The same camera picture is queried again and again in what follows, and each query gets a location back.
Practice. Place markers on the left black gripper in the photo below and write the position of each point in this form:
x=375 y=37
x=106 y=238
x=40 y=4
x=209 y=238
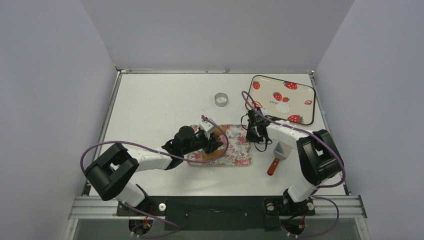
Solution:
x=211 y=144

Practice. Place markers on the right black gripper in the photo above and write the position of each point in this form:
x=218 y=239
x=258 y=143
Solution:
x=253 y=127

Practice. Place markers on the floral pattern tray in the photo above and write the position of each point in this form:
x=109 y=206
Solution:
x=238 y=152

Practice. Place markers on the metal spatula wooden handle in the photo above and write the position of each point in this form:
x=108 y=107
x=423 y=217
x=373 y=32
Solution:
x=281 y=152

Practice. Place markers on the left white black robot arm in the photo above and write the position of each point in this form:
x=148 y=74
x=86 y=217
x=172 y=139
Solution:
x=111 y=172

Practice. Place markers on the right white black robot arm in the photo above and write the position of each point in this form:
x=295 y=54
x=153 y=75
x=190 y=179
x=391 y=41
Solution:
x=318 y=156

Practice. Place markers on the flat round dumpling wrapper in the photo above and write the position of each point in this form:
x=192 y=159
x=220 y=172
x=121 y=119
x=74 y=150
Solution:
x=283 y=107

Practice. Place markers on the strawberry pattern tray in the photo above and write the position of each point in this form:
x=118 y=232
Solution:
x=266 y=92

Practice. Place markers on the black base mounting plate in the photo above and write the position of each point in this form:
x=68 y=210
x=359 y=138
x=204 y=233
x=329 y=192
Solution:
x=226 y=213

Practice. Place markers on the aluminium front rail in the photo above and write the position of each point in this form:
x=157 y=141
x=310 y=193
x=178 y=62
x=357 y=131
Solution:
x=92 y=207

